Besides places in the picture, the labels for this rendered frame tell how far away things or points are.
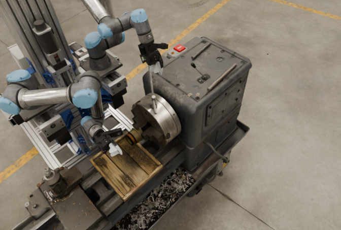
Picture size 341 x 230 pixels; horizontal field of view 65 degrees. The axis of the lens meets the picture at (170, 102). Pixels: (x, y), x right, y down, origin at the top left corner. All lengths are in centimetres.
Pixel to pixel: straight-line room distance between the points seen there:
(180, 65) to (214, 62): 22
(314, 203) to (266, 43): 230
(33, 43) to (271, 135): 234
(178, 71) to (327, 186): 183
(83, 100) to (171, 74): 55
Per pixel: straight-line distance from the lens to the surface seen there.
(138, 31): 135
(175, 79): 161
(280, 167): 283
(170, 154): 174
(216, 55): 179
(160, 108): 149
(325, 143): 315
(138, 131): 154
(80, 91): 141
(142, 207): 195
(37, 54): 188
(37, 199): 177
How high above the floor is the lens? 236
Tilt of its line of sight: 48 degrees down
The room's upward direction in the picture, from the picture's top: 4 degrees counter-clockwise
